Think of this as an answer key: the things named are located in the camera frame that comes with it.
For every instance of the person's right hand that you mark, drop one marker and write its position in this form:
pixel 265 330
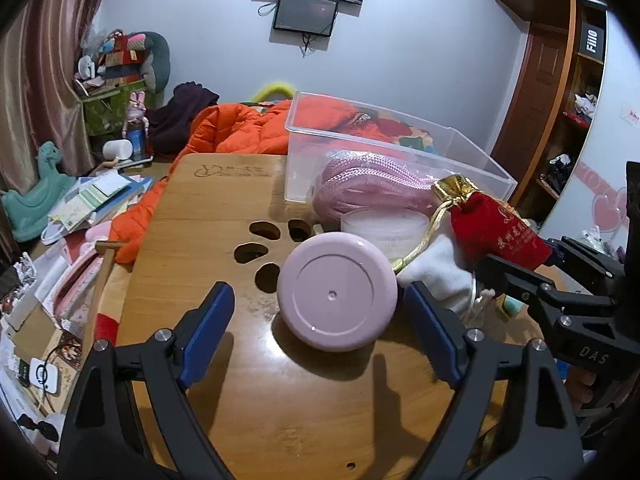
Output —
pixel 579 392

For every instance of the green gift box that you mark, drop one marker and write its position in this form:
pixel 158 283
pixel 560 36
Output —
pixel 107 110

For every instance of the small wall monitor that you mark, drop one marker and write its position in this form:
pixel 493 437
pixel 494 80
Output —
pixel 305 14

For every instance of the grey cushion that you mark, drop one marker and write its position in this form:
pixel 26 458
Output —
pixel 157 60

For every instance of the wooden wardrobe shelf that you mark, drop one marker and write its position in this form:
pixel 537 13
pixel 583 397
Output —
pixel 545 85

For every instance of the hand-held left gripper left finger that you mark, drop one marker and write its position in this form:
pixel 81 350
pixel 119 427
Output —
pixel 210 330

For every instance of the black printed box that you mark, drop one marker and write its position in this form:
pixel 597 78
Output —
pixel 591 42

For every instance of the colourful patch blanket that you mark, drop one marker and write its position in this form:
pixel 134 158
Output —
pixel 407 132

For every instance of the pink-brown curtain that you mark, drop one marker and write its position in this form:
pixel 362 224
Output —
pixel 40 60

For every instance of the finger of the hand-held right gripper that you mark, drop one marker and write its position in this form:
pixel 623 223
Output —
pixel 530 287
pixel 585 257

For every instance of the wooden desk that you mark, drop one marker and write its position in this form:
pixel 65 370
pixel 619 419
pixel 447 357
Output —
pixel 225 195

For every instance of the dark purple garment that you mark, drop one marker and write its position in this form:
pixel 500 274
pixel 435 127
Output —
pixel 180 110

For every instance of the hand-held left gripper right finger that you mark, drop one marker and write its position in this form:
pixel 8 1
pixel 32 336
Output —
pixel 434 335

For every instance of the pink bunny doll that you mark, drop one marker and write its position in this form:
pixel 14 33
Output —
pixel 136 110

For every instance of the teal rocking horse toy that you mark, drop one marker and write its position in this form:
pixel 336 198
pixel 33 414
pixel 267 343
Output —
pixel 35 195

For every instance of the teal soft item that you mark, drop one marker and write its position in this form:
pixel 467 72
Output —
pixel 512 306

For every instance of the white door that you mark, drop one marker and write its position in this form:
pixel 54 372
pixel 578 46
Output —
pixel 615 135

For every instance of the pile of papers and books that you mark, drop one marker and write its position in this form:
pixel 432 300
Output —
pixel 95 200

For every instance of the small white fan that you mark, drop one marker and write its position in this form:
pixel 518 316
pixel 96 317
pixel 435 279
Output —
pixel 86 67

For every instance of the white mug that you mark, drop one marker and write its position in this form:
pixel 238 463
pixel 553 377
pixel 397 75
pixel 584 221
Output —
pixel 117 149

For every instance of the orange puffer jacket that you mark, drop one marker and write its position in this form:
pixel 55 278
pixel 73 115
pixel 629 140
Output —
pixel 235 130

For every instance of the white round jar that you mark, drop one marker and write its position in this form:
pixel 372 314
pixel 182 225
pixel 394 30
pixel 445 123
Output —
pixel 385 232

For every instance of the red pouch with gold trim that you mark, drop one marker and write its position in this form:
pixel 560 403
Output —
pixel 490 230

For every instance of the clear plastic box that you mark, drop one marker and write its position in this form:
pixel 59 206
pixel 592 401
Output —
pixel 350 130

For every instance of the white cloth pouch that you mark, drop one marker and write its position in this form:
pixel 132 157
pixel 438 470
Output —
pixel 440 270

